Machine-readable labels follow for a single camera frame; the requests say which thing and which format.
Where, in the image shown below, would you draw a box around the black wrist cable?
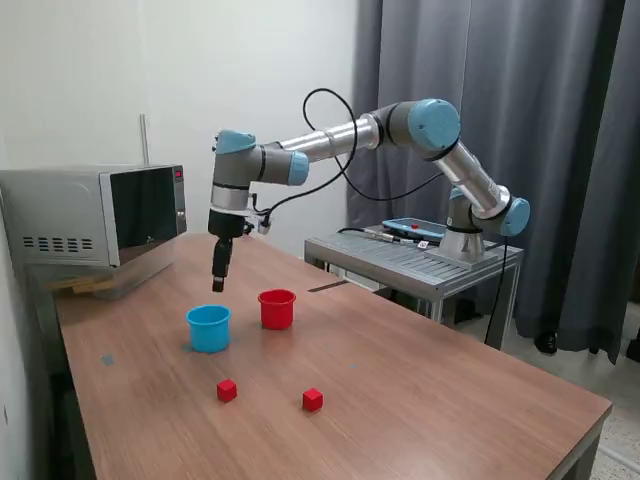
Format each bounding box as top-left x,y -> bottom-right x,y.
264,87 -> 446,224

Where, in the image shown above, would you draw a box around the wooden slats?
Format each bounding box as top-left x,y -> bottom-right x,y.
49,276 -> 121,297

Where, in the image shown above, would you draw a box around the blue teach pendant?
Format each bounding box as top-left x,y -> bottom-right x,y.
382,217 -> 446,241

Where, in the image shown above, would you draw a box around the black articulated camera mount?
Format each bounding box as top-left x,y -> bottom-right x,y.
210,132 -> 257,237

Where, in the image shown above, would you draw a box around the blue plastic cup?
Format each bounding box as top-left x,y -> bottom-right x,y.
185,303 -> 233,354

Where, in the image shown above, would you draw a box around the silver connector with cable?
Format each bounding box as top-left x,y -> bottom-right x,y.
337,225 -> 421,245

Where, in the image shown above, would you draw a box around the grey curtain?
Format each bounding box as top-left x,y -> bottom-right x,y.
345,0 -> 640,364

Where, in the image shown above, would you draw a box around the black base cable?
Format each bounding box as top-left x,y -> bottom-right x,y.
482,234 -> 507,346

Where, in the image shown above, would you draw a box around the thin metal strip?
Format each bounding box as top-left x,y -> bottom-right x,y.
307,279 -> 349,294

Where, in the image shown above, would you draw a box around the black shoe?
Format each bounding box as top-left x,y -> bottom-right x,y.
533,330 -> 559,356

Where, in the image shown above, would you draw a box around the silver microwave oven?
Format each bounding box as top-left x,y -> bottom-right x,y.
0,163 -> 189,270

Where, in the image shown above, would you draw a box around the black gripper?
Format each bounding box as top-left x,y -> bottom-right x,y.
207,209 -> 245,294

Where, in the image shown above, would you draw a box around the red plastic cup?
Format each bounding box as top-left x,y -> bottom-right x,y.
257,288 -> 297,331

